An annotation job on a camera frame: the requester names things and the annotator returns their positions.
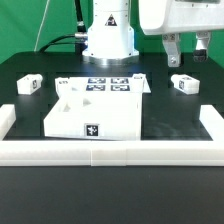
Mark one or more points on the white marker tag sheet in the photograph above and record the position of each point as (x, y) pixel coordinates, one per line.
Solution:
(106, 84)

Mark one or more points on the white U-shaped fence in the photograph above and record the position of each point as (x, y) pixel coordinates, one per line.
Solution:
(104, 153)

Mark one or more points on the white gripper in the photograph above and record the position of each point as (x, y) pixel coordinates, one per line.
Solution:
(178, 16)

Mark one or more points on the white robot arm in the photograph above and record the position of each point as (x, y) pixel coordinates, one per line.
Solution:
(110, 38)

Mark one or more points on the white square table top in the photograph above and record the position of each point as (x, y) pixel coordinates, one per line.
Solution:
(95, 115)

